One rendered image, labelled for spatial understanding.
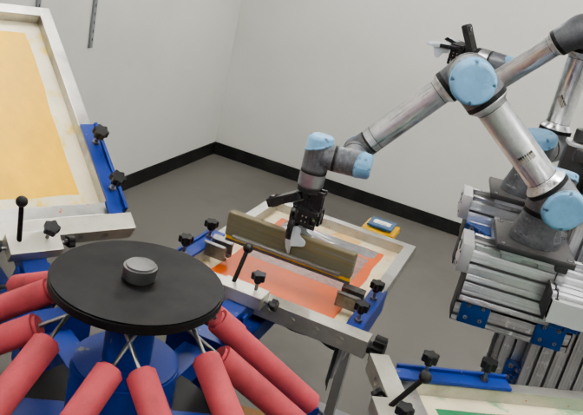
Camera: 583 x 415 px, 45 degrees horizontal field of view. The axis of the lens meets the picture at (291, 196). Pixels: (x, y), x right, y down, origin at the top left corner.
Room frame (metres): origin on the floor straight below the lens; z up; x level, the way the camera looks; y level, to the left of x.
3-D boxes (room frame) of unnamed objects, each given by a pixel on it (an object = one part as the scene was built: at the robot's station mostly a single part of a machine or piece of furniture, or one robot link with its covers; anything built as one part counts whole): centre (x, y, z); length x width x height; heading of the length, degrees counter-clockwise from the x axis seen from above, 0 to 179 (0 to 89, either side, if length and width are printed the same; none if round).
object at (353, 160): (1.94, -0.15, 1.39); 0.11 x 0.11 x 0.08; 85
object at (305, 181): (1.93, -0.05, 1.31); 0.08 x 0.08 x 0.05
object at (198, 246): (1.99, 0.25, 0.98); 0.30 x 0.05 x 0.07; 162
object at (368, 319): (1.82, -0.28, 0.98); 0.30 x 0.05 x 0.07; 162
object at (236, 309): (1.60, 0.08, 1.02); 0.17 x 0.06 x 0.05; 162
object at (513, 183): (2.49, -0.81, 1.31); 0.15 x 0.15 x 0.10
